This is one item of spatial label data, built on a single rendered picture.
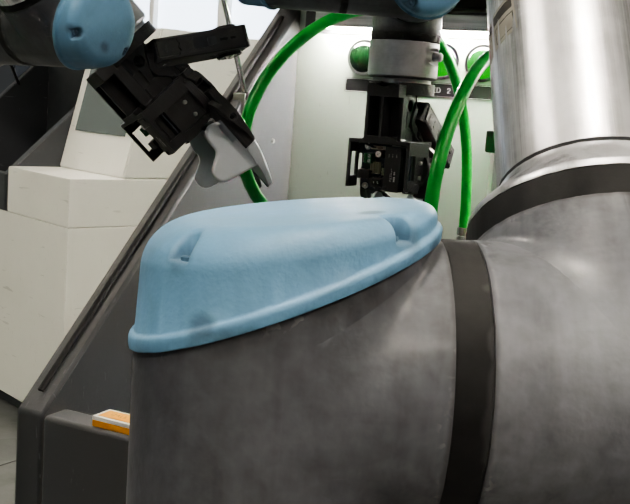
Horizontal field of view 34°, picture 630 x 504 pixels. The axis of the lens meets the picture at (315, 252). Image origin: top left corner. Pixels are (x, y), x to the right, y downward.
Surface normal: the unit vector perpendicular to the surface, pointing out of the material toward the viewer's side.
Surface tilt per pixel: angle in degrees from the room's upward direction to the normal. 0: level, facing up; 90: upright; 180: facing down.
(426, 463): 104
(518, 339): 60
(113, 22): 90
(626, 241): 55
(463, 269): 31
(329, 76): 90
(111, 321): 90
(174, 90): 77
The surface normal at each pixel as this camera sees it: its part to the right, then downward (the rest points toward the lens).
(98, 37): 0.77, 0.15
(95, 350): 0.89, 0.13
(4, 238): -0.75, 0.04
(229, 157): 0.44, -0.10
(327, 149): -0.45, 0.10
